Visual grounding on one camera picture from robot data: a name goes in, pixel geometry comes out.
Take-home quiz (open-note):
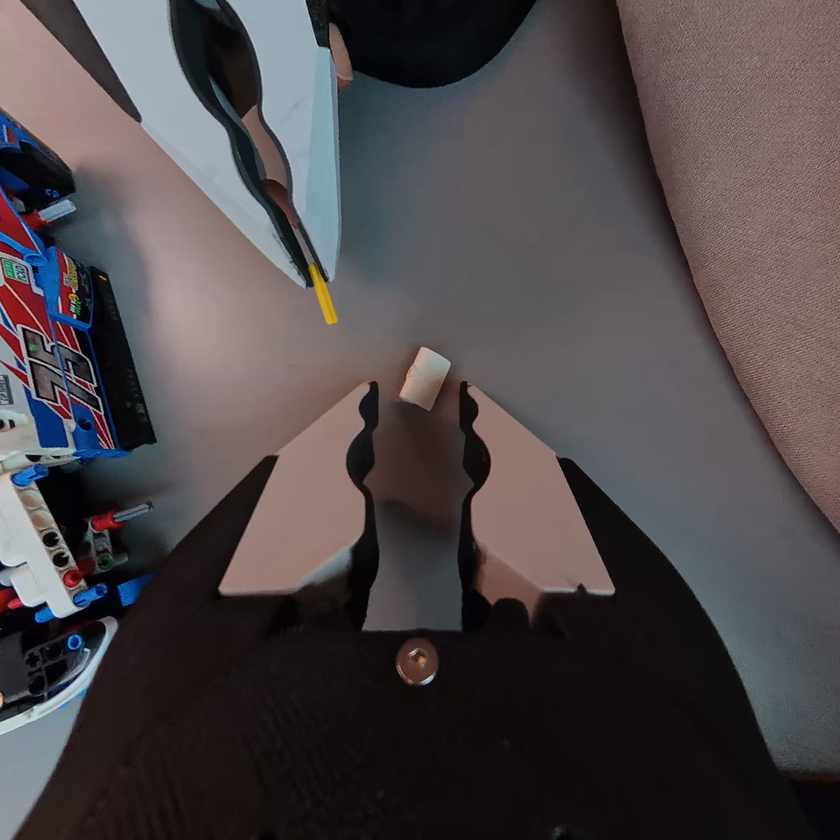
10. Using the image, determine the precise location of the yellow toy axle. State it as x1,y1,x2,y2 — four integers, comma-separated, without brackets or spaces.
307,262,340,326

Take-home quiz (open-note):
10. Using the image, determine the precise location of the brick-built toy race car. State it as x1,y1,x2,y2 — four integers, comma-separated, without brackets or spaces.
0,108,158,735

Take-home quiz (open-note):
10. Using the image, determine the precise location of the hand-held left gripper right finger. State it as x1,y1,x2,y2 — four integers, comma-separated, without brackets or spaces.
458,382,616,598

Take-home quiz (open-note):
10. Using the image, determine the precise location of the grey desk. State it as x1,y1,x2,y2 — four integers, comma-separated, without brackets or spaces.
0,0,840,828

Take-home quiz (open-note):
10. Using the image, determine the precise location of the person's beige printed sweatshirt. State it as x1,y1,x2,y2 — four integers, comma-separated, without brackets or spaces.
616,0,840,534

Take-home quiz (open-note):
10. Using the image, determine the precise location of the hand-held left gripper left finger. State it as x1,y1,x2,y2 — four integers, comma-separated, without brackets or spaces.
218,381,382,630

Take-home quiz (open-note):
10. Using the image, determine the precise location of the white curved brick piece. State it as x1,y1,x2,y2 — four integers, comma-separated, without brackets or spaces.
398,346,452,412

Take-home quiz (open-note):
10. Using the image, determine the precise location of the person's right hand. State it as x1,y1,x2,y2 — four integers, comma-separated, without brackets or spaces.
327,24,355,91

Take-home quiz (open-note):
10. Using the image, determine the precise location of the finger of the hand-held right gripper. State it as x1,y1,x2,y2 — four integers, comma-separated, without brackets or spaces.
223,0,343,284
72,0,315,290

